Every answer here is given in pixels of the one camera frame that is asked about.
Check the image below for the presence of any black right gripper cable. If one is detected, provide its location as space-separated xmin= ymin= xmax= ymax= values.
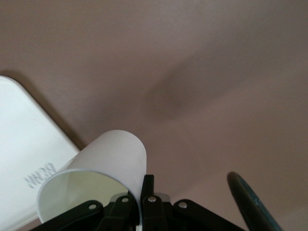
xmin=227 ymin=171 xmax=286 ymax=231

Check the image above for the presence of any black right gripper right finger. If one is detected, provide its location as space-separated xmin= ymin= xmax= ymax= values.
xmin=141 ymin=174 xmax=244 ymax=231

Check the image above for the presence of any cream bear print tray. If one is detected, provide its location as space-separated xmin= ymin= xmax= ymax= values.
xmin=0 ymin=76 xmax=82 ymax=231

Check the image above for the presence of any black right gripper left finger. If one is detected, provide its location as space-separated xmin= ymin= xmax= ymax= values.
xmin=30 ymin=193 xmax=141 ymax=231

